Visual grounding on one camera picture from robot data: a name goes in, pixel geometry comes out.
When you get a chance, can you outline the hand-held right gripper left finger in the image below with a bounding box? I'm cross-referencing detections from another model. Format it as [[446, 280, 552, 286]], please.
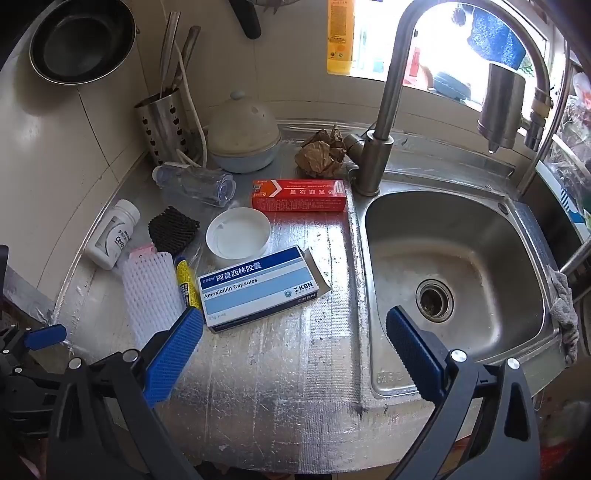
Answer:
[[46, 306, 205, 480]]

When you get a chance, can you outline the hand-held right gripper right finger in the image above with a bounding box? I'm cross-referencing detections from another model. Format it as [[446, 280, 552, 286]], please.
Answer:
[[386, 305, 542, 480]]

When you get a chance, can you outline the blue white medicine box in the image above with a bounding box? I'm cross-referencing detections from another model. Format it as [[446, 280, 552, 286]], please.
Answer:
[[198, 246, 333, 333]]

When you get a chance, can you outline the black foam net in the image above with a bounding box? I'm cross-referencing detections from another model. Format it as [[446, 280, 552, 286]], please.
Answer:
[[148, 206, 201, 256]]

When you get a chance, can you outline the red cardboard box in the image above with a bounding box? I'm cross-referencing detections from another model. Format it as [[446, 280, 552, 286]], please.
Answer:
[[252, 179, 348, 213]]

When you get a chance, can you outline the sink drain strainer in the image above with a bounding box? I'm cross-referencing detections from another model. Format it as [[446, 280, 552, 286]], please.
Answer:
[[416, 279, 454, 319]]

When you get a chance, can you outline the white foam net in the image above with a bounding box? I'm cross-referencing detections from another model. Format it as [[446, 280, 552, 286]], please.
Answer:
[[122, 251, 185, 339]]

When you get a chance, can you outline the yellow tube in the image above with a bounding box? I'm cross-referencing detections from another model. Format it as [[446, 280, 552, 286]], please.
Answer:
[[174, 257, 200, 311]]

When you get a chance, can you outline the white pill bottle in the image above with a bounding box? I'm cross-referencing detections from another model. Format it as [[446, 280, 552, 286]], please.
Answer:
[[83, 199, 141, 271]]

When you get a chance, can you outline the stainless steel sink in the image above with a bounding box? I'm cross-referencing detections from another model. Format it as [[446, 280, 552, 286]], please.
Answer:
[[358, 168, 571, 398]]

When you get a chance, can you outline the white round plastic lid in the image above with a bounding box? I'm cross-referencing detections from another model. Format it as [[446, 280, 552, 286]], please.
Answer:
[[206, 208, 271, 259]]

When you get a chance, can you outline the grey rag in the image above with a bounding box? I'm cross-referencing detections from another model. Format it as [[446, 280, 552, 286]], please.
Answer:
[[549, 272, 580, 365]]

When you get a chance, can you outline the clear plastic bottle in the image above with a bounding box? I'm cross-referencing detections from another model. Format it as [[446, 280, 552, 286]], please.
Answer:
[[152, 161, 236, 208]]

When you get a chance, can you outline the red plastic bag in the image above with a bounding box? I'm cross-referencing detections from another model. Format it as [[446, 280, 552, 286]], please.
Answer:
[[540, 401, 589, 478]]

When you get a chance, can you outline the pale blue pot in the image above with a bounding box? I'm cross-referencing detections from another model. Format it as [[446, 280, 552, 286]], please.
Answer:
[[210, 137, 282, 174]]

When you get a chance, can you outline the perforated steel utensil holder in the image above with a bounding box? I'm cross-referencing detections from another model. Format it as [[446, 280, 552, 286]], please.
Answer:
[[134, 88, 195, 167]]

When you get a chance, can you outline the crumpled brown paper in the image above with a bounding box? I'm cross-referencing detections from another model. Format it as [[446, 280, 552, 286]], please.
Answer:
[[294, 128, 348, 180]]

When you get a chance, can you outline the black metal pan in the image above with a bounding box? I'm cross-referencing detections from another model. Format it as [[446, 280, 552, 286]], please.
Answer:
[[28, 0, 139, 86]]

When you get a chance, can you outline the steel faucet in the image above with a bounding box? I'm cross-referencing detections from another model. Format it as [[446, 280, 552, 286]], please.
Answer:
[[344, 0, 555, 197]]

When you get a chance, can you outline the beige pot lid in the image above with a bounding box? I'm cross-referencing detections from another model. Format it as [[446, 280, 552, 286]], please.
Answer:
[[208, 90, 282, 155]]

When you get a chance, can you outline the steel faucet water filter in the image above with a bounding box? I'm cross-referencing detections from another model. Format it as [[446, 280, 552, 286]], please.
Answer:
[[477, 64, 528, 154]]

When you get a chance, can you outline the yellow orange bottle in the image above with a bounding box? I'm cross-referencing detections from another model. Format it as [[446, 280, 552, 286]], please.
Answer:
[[327, 0, 356, 75]]

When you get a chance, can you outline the blue cloth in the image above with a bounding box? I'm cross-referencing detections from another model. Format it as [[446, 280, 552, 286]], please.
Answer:
[[466, 4, 528, 70]]

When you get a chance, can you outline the white power cord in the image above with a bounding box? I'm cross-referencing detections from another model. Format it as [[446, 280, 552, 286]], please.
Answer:
[[164, 44, 209, 169]]

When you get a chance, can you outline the steel utensil handle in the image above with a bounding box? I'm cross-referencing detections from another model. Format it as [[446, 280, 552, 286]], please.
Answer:
[[159, 11, 182, 100]]

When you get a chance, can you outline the dark utensil handle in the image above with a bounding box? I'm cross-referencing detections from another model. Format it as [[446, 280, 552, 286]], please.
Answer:
[[173, 25, 201, 93]]

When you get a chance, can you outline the black handle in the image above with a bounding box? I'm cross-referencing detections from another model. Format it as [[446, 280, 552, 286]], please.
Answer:
[[229, 0, 262, 39]]

